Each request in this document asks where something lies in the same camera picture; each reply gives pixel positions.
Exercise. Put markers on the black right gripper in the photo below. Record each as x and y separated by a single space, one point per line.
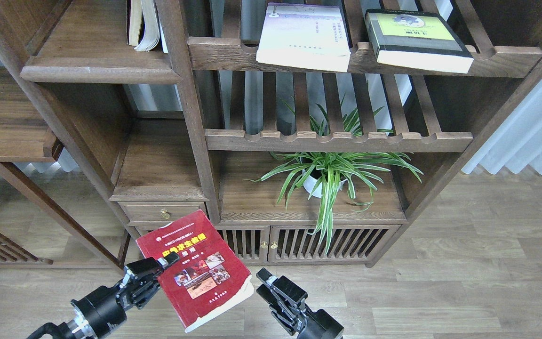
287 303

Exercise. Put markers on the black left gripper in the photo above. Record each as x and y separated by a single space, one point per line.
102 311

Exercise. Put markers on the red paperback book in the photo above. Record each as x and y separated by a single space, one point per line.
208 278

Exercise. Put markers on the yellow-green black book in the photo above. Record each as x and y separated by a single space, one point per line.
419 40

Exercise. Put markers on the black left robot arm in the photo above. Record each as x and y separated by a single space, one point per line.
61 331

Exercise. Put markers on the beige upright books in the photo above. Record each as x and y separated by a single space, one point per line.
143 26

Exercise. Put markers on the brass drawer knob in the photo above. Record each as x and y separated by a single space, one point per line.
164 214

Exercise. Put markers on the brass cabinet door knobs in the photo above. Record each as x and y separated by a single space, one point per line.
266 245

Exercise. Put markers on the white plant pot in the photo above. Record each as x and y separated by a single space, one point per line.
312 186

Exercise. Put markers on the green spider plant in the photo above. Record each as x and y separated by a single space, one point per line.
333 169

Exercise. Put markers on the dark wooden bookshelf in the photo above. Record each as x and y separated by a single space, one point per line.
190 128

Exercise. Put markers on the wooden side table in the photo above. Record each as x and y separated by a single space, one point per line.
25 137

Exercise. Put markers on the white lavender book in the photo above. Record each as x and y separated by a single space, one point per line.
304 36

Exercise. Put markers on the white curtain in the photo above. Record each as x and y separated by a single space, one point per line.
517 143

